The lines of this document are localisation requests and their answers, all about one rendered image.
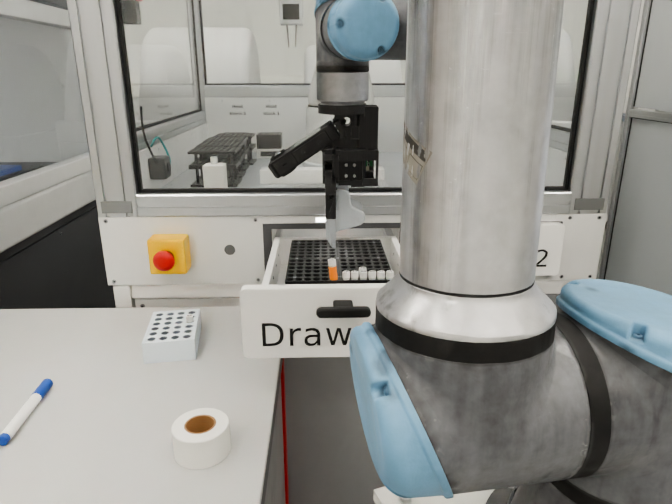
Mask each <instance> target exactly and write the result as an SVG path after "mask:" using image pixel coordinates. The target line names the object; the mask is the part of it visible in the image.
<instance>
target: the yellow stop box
mask: <svg viewBox="0 0 672 504"><path fill-rule="evenodd" d="M147 247H148V255H149V264H150V272H151V274H186V273H187V272H188V271H189V269H190V268H191V256H190V245H189V236H188V234H154V235H152V236H151V237H150V238H149V239H148V240H147ZM159 251H168V252H170V253H171V254H172V255H173V256H174V258H175V264H174V266H173V267H172V269H170V270H168V271H160V270H158V269H157V268H156V267H155V266H154V264H153V257H154V255H155V254H156V253H157V252H159Z"/></svg>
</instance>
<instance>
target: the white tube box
mask: <svg viewBox="0 0 672 504"><path fill-rule="evenodd" d="M188 314H192V315H193V322H192V323H187V322H186V315H188ZM200 333H201V316H200V309H187V310H172V311H158V312H153V314H152V317H151V319H150V322H149V325H148V327H147V330H146V333H145V335H144V338H143V341H142V352H143V360H144V364H149V363H161V362H173V361H185V360H196V358H197V352H198V345H199V339H200Z"/></svg>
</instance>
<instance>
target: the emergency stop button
mask: <svg viewBox="0 0 672 504"><path fill-rule="evenodd" d="M153 264H154V266H155V267H156V268H157V269H158V270H160V271H168V270H170V269H172V267H173V266H174V264H175V258H174V256H173V255H172V254H171V253H170V252H168V251H159V252H157V253H156V254H155V255H154V257H153Z"/></svg>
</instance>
